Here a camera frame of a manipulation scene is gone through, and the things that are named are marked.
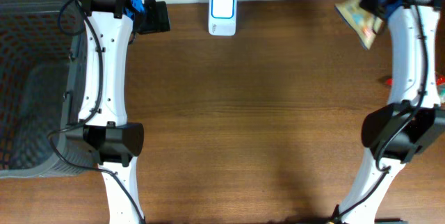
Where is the yellow wet wipes pack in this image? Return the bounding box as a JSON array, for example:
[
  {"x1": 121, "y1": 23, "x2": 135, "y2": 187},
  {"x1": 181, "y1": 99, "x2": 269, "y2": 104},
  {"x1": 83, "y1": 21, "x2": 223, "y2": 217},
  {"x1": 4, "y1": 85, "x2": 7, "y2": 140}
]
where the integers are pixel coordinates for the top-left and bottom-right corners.
[{"x1": 335, "y1": 0, "x2": 383, "y2": 50}]

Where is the red snack packet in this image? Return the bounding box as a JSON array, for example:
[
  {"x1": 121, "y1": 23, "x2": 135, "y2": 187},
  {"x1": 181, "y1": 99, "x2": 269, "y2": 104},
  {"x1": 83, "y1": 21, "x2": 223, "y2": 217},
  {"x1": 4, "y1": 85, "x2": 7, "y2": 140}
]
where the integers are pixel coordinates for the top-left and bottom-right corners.
[{"x1": 382, "y1": 74, "x2": 444, "y2": 87}]

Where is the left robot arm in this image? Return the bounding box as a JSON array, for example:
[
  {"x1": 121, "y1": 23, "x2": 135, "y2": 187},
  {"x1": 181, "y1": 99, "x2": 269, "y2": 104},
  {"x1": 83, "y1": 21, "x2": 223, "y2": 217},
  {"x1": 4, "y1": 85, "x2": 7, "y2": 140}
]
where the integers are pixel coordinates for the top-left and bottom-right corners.
[{"x1": 61, "y1": 0, "x2": 170, "y2": 223}]

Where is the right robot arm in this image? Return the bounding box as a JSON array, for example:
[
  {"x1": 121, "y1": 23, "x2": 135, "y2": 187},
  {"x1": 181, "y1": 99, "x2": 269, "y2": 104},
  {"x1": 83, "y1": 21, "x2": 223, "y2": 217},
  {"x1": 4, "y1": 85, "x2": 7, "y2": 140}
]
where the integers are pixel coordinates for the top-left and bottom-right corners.
[{"x1": 328, "y1": 0, "x2": 444, "y2": 223}]

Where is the grey plastic basket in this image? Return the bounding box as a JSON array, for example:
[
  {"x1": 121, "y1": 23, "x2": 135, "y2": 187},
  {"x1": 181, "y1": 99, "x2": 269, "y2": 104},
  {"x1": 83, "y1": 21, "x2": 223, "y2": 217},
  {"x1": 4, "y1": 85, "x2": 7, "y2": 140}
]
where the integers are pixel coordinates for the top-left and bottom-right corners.
[{"x1": 1, "y1": 0, "x2": 93, "y2": 178}]

